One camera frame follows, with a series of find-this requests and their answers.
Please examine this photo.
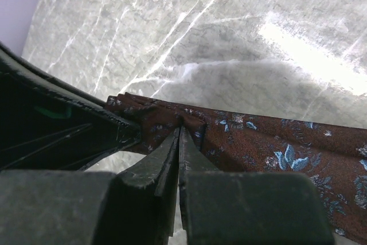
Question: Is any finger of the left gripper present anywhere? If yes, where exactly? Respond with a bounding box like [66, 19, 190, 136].
[1, 46, 140, 170]

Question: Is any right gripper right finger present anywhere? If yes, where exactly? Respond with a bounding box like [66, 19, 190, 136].
[178, 128, 335, 245]

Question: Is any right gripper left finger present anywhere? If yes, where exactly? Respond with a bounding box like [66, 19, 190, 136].
[1, 129, 180, 244]

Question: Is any brown blue floral tie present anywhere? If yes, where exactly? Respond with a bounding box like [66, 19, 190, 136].
[105, 93, 366, 244]

